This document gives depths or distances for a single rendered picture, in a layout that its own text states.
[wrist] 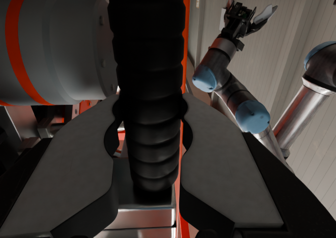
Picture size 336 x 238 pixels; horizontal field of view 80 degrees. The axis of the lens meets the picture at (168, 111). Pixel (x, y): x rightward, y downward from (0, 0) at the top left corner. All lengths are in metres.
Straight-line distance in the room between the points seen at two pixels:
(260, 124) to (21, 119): 0.49
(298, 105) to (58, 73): 0.74
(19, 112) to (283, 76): 5.52
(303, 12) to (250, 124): 4.89
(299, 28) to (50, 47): 5.28
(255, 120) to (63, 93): 0.42
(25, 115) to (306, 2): 5.22
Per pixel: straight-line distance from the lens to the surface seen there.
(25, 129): 0.40
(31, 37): 0.25
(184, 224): 3.01
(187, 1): 0.67
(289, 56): 5.50
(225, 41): 0.64
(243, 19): 0.67
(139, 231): 0.18
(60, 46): 0.24
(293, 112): 0.83
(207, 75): 0.58
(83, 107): 0.60
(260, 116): 0.53
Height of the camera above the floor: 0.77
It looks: 32 degrees up
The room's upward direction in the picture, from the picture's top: 180 degrees counter-clockwise
